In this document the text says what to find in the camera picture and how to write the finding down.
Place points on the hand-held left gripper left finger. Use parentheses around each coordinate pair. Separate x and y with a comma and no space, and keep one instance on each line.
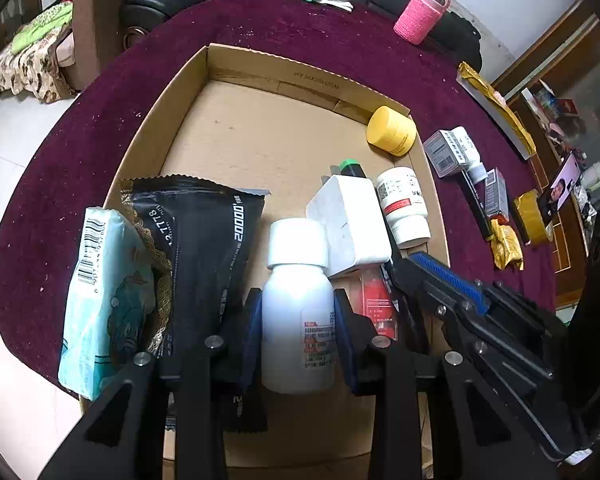
(252,340)

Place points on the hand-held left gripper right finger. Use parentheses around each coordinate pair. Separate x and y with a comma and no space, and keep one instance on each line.
(345,340)

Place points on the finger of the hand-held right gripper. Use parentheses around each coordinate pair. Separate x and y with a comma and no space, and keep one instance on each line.
(450,275)
(415,280)

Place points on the white plastic bottle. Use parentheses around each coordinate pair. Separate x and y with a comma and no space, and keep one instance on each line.
(295,310)

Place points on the brown cardboard box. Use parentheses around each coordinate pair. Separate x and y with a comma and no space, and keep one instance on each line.
(260,125)

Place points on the red flat packet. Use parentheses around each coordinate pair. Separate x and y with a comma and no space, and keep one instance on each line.
(375,300)

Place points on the wooden cabinet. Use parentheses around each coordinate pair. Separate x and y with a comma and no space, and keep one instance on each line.
(572,255)

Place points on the gold foil packet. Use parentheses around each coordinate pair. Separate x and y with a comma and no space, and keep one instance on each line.
(507,245)

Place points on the white pill bottle red label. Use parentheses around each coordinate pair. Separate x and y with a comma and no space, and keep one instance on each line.
(402,195)

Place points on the white power adapter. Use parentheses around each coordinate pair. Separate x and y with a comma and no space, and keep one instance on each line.
(350,220)

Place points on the dark small carton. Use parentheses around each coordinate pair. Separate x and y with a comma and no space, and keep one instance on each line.
(496,192)

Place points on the gold tape roll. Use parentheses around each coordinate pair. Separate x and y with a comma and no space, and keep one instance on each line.
(530,215)

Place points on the black snack packet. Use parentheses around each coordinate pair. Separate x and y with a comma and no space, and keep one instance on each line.
(200,240)

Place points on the grey small carton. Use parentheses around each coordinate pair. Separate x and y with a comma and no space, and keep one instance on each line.
(445,152)

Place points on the smartphone with lit screen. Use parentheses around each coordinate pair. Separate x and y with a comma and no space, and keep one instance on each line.
(560,187)

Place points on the black item with green cap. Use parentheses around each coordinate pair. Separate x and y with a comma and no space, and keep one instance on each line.
(350,166)

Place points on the small white bottle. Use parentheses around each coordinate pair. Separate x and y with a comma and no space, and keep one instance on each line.
(469,142)

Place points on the yellow round jar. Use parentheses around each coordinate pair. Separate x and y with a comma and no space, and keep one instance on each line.
(390,130)

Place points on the light blue tissue pack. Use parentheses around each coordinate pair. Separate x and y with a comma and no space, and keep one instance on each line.
(105,300)

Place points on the long yellow box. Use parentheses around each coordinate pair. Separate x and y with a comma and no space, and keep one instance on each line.
(500,105)

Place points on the pile of assorted clutter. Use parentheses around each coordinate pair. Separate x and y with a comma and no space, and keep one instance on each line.
(555,105)

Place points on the pink knit-sleeved bottle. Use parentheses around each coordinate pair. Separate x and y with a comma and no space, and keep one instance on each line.
(420,15)

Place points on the floral patterned blanket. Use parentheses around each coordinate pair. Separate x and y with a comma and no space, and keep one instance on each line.
(30,70)

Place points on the black leather sofa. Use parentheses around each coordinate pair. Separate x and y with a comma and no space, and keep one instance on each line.
(145,0)

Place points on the brown armchair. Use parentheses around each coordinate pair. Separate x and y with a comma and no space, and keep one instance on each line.
(87,20)

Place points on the green cloth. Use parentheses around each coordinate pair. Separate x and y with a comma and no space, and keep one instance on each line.
(40,27)

